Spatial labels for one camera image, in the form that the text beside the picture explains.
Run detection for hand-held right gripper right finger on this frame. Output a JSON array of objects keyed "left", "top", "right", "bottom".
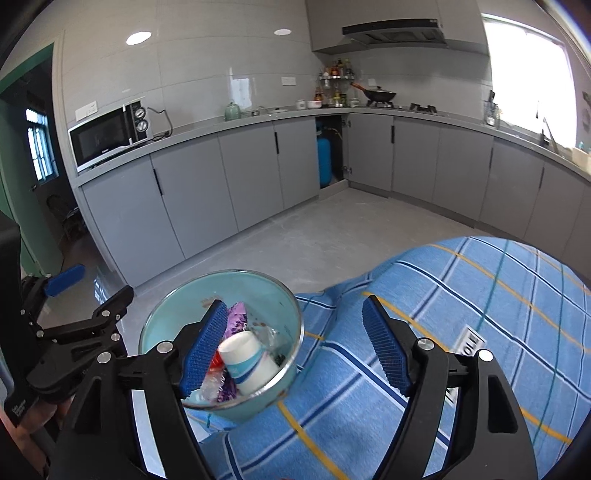
[{"left": 362, "top": 295, "right": 539, "bottom": 480}]

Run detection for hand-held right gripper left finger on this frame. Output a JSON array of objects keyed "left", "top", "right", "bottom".
[{"left": 48, "top": 300, "right": 228, "bottom": 480}]

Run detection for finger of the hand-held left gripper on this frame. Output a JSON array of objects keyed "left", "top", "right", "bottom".
[
  {"left": 19, "top": 264, "right": 85, "bottom": 340},
  {"left": 37, "top": 286, "right": 134, "bottom": 340}
]

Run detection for light teal plastic bin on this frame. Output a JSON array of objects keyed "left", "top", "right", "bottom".
[{"left": 139, "top": 270, "right": 304, "bottom": 423}]

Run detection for clear red-printed plastic bag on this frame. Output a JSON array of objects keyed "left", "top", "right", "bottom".
[{"left": 255, "top": 324, "right": 283, "bottom": 357}]

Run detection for person's left hand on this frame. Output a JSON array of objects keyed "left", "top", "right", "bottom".
[{"left": 18, "top": 402, "right": 64, "bottom": 438}]

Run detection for dark chair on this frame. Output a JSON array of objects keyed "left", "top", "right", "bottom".
[{"left": 46, "top": 194, "right": 86, "bottom": 241}]

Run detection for blue plaid tablecloth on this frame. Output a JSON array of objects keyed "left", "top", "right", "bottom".
[{"left": 198, "top": 235, "right": 591, "bottom": 480}]

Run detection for green door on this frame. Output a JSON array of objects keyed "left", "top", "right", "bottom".
[{"left": 0, "top": 42, "right": 63, "bottom": 278}]

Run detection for barred window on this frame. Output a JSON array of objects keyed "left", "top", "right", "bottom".
[{"left": 25, "top": 108, "right": 58, "bottom": 182}]

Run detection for white microwave oven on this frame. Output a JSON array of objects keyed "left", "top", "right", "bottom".
[{"left": 68, "top": 98, "right": 154, "bottom": 173}]

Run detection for grey lower kitchen cabinets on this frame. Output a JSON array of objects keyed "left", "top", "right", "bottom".
[{"left": 76, "top": 108, "right": 591, "bottom": 287}]

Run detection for blue water tank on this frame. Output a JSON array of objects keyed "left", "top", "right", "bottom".
[{"left": 316, "top": 136, "right": 334, "bottom": 188}]

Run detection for black wok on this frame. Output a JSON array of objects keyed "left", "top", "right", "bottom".
[{"left": 351, "top": 82, "right": 397, "bottom": 103}]

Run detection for clear knife holder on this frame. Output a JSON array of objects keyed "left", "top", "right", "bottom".
[{"left": 485, "top": 90, "right": 502, "bottom": 126}]

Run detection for metal spice rack with bottles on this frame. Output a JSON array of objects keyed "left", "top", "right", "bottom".
[{"left": 316, "top": 58, "right": 355, "bottom": 108}]

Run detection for black kitchen faucet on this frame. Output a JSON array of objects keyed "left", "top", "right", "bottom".
[{"left": 536, "top": 99, "right": 557, "bottom": 147}]

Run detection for bright kitchen window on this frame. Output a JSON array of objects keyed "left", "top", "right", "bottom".
[{"left": 480, "top": 13, "right": 578, "bottom": 148}]

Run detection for black range hood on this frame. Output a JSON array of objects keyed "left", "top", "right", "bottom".
[{"left": 342, "top": 18, "right": 448, "bottom": 49}]

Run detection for grey upper cabinets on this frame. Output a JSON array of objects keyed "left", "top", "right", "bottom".
[{"left": 305, "top": 0, "right": 490, "bottom": 56}]

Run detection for black microwave cable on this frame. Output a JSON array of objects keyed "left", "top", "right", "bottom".
[{"left": 148, "top": 107, "right": 172, "bottom": 138}]

